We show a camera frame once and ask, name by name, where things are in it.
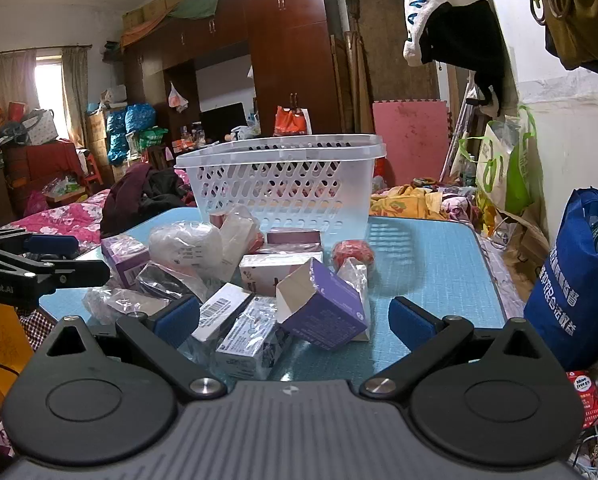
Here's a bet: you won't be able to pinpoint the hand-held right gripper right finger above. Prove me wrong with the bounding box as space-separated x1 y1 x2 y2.
360 296 554 401

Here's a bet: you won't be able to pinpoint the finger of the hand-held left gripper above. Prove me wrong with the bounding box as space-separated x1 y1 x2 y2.
0 229 80 261
0 255 110 306

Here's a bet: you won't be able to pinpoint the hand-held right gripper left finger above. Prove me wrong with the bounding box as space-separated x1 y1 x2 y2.
41 294 228 403

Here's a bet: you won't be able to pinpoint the red ball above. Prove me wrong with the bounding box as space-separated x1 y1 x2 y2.
331 240 376 279

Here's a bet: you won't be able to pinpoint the white plastic basket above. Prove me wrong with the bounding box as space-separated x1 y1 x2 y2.
175 134 387 242

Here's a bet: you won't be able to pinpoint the pink floral bedding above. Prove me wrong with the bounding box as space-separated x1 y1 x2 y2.
3 189 110 252

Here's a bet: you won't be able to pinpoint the dark plastic-wrapped packet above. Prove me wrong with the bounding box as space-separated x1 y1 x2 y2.
136 262 210 302

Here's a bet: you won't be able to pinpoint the white barcode box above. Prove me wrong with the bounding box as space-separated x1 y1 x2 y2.
191 282 254 343

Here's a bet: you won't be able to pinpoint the small wrapped purple box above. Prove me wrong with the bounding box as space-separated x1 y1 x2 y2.
101 234 152 289

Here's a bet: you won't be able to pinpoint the clear plastic bag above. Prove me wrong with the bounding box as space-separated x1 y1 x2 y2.
83 286 170 327

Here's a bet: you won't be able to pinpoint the narrow clear plastic packet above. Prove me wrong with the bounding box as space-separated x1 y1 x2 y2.
336 259 370 312

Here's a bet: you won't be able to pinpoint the bag of white masks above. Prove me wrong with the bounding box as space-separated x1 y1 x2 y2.
149 221 224 282

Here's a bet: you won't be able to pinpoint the white blue-print medicine box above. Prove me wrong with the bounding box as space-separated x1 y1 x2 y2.
214 295 292 381

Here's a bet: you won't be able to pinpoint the open purple box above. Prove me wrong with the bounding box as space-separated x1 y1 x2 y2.
276 257 370 351

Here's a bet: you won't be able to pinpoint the red cloth-covered cabinet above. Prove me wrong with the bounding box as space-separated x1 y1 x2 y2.
3 140 80 192

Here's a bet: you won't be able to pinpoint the red plastic stool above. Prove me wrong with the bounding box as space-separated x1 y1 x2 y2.
86 152 105 187

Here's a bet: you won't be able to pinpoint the dark clothes pile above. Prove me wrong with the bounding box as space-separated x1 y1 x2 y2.
100 162 198 239

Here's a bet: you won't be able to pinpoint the white and maroon box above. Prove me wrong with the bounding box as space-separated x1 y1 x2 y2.
239 252 324 297

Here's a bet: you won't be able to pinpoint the yellow patterned blanket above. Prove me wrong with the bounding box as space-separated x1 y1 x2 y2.
370 185 450 222

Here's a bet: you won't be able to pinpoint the grey patterned gift bag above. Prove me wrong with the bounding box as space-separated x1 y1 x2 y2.
21 109 60 144

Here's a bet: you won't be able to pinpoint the brown paper bag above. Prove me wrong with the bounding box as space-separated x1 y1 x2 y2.
503 209 550 282

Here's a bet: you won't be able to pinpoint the blue plastic bags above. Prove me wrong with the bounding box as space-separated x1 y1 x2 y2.
106 103 158 164

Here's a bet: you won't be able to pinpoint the green shopping bag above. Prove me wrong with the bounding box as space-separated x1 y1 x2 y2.
138 127 170 155

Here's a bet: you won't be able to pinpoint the window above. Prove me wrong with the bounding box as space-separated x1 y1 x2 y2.
34 56 66 139

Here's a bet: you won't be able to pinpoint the beige curtain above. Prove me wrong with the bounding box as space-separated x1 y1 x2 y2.
0 47 88 152

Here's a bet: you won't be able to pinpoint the blue tote bag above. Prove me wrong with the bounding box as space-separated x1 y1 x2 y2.
524 187 598 372

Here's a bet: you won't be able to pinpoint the pink foam mat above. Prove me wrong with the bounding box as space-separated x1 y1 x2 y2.
373 101 450 187

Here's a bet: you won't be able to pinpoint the green and white tote bag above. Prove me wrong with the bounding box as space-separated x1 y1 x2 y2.
458 105 538 214

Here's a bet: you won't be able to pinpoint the red supplement box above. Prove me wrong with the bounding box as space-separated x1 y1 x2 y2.
566 370 598 429

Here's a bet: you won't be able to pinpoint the pink and white plastic bag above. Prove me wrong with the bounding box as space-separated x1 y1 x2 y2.
167 82 190 114

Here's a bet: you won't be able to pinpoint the black television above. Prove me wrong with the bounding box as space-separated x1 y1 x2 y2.
199 102 248 139

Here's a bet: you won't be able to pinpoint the orange plastic bag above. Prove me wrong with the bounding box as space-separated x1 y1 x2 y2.
275 106 312 136

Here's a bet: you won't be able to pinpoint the brown wooden board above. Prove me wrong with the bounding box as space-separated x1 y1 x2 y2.
345 0 440 132

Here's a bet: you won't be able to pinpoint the brown wooden wardrobe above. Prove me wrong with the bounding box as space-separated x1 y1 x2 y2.
121 0 356 138

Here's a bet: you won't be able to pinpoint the olive hanging bag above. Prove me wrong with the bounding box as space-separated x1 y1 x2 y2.
516 0 598 72

